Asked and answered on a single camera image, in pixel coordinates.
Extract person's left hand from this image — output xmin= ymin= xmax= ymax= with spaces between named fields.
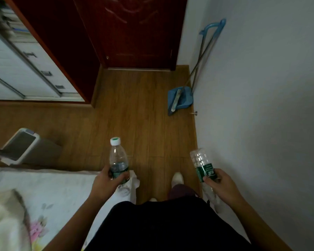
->
xmin=90 ymin=166 xmax=130 ymax=204

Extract person's right hand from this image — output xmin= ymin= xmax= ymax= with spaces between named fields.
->
xmin=203 ymin=168 xmax=245 ymax=207

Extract crushed clear plastic water bottle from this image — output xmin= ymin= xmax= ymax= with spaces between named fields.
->
xmin=189 ymin=147 xmax=222 ymax=207

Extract capped clear plastic water bottle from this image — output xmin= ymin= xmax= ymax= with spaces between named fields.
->
xmin=109 ymin=137 xmax=131 ymax=196

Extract person's right forearm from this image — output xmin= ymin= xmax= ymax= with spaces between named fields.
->
xmin=225 ymin=195 xmax=294 ymax=251

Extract person's left forearm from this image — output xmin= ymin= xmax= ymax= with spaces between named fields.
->
xmin=41 ymin=191 xmax=113 ymax=251

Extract person's maroon trousers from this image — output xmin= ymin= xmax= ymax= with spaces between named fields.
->
xmin=169 ymin=184 xmax=200 ymax=199

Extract person's white right shoe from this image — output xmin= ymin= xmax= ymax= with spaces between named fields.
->
xmin=171 ymin=172 xmax=185 ymax=186

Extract person's black shirt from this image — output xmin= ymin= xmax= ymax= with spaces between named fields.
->
xmin=83 ymin=194 xmax=255 ymax=251

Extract white floral bed sheet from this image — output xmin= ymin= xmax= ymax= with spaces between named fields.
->
xmin=0 ymin=167 xmax=141 ymax=251

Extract grey white trash bin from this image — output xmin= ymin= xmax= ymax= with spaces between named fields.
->
xmin=1 ymin=128 xmax=63 ymax=166

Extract cream fluffy blanket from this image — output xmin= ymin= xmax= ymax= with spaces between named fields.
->
xmin=0 ymin=189 xmax=32 ymax=251

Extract dark red wooden door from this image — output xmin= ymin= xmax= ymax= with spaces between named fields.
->
xmin=73 ymin=0 xmax=188 ymax=71

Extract dark red wardrobe side panel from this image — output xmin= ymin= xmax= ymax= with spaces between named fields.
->
xmin=2 ymin=0 xmax=106 ymax=104

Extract white wardrobe with drawers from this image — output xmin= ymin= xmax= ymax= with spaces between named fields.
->
xmin=0 ymin=0 xmax=86 ymax=102

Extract row of books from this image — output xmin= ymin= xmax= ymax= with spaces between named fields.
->
xmin=0 ymin=0 xmax=33 ymax=43

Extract broom with metal handle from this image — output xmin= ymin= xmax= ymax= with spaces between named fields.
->
xmin=170 ymin=26 xmax=221 ymax=114

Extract blue long-handled dustpan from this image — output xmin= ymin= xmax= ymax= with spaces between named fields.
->
xmin=167 ymin=18 xmax=227 ymax=117

